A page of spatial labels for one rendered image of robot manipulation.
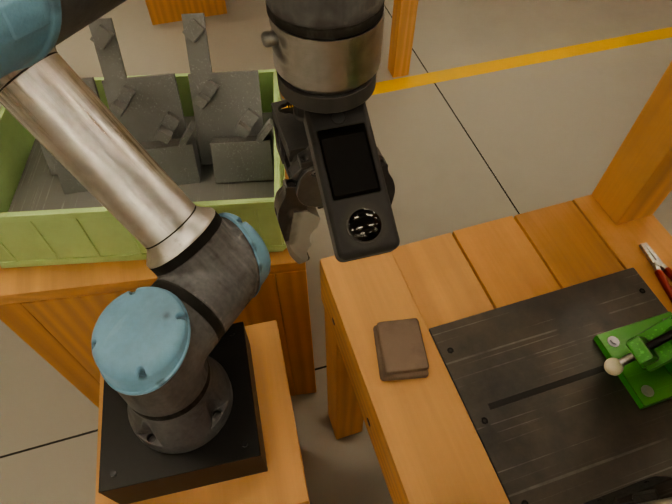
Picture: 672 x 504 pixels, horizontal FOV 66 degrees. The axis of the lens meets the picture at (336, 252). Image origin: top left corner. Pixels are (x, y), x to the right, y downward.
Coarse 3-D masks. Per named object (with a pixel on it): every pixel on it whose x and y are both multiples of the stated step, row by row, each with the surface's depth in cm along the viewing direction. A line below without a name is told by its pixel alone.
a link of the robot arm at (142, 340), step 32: (160, 288) 64; (128, 320) 61; (160, 320) 61; (192, 320) 64; (96, 352) 60; (128, 352) 59; (160, 352) 59; (192, 352) 64; (128, 384) 60; (160, 384) 61; (192, 384) 66; (160, 416) 67
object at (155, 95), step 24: (96, 24) 104; (96, 48) 106; (120, 72) 109; (144, 96) 112; (168, 96) 113; (120, 120) 114; (144, 120) 114; (144, 144) 115; (168, 144) 114; (192, 144) 113; (168, 168) 115; (192, 168) 116
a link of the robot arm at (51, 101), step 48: (0, 96) 57; (48, 96) 57; (96, 96) 62; (48, 144) 60; (96, 144) 60; (96, 192) 63; (144, 192) 63; (144, 240) 66; (192, 240) 65; (240, 240) 70; (192, 288) 65; (240, 288) 69
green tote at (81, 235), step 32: (0, 128) 113; (0, 160) 112; (0, 192) 112; (0, 224) 100; (32, 224) 100; (64, 224) 101; (96, 224) 102; (256, 224) 105; (0, 256) 108; (32, 256) 109; (64, 256) 109; (96, 256) 110; (128, 256) 110
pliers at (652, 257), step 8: (640, 248) 103; (648, 248) 102; (648, 256) 101; (656, 256) 101; (656, 264) 100; (664, 264) 100; (656, 272) 99; (664, 272) 99; (664, 280) 97; (664, 288) 97
